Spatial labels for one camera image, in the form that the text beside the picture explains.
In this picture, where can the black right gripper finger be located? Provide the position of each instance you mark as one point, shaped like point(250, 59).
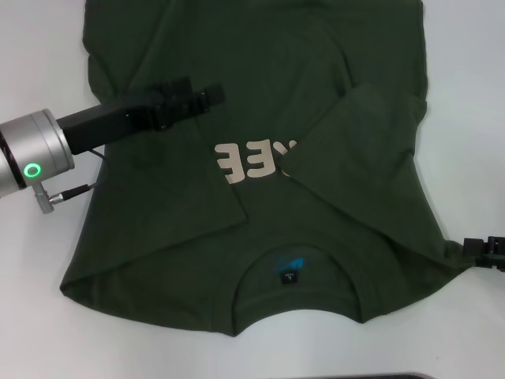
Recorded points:
point(475, 246)
point(498, 252)

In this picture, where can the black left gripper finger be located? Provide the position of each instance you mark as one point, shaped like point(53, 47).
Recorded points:
point(175, 87)
point(189, 104)

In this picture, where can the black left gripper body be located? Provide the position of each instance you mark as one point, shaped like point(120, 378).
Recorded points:
point(106, 120)

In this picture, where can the dark green T-shirt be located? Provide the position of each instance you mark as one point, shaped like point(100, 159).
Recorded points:
point(276, 59)

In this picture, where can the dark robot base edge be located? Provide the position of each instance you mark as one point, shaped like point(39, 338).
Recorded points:
point(386, 376)

